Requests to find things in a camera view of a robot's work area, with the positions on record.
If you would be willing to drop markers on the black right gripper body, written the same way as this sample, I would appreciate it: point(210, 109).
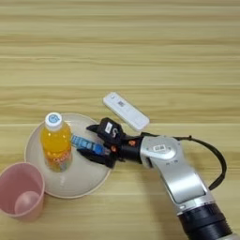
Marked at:
point(128, 150)

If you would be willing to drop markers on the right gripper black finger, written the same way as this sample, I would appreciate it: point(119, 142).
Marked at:
point(93, 128)
point(93, 156)

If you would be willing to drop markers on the blue tube white print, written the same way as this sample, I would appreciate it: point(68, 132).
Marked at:
point(84, 143)

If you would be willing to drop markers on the white oblong plastic device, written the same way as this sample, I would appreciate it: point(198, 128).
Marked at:
point(126, 111)

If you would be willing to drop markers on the orange juice bottle white cap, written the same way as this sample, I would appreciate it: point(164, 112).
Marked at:
point(56, 143)

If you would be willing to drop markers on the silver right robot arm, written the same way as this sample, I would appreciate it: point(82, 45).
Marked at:
point(181, 175)

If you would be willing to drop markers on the beige round plate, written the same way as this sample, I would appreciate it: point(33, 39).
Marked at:
point(78, 178)

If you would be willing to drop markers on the pink plastic cup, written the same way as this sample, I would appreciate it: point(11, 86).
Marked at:
point(18, 187)

